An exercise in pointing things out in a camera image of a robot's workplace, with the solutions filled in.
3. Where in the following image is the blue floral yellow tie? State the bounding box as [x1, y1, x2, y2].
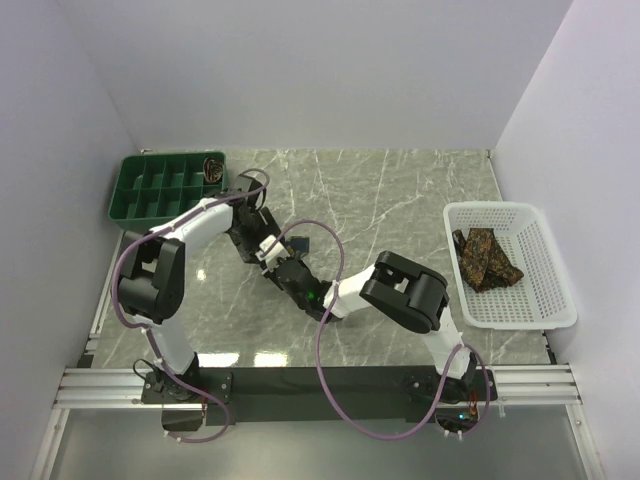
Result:
[287, 236, 310, 260]

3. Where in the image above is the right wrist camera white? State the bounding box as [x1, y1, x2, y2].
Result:
[256, 235, 289, 266]

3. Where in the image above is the dark key-pattern tie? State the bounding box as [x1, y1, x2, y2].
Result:
[452, 228, 524, 293]

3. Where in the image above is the rolled dark tie in tray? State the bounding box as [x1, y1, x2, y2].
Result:
[203, 156, 225, 184]

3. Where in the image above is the green compartment tray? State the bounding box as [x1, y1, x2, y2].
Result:
[108, 151, 229, 233]

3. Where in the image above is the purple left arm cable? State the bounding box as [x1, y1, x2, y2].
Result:
[110, 168, 274, 446]

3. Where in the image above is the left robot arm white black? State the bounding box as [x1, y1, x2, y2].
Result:
[111, 170, 280, 402]

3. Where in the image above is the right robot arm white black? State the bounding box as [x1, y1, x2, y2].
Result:
[256, 251, 477, 404]

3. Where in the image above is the white plastic basket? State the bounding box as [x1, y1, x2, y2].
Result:
[443, 201, 578, 330]

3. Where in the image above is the black base bar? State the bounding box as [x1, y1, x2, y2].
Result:
[141, 366, 498, 426]

